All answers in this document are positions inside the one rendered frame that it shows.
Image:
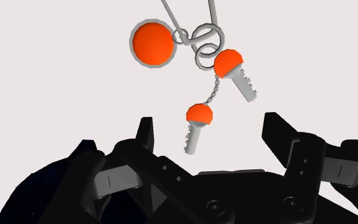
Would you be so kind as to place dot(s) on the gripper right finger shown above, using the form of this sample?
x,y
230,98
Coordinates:
x,y
305,161

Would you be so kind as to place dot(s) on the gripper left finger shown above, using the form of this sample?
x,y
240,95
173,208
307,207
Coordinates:
x,y
154,173

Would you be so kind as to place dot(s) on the orange keys on metal keyring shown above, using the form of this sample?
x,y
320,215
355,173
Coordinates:
x,y
152,43

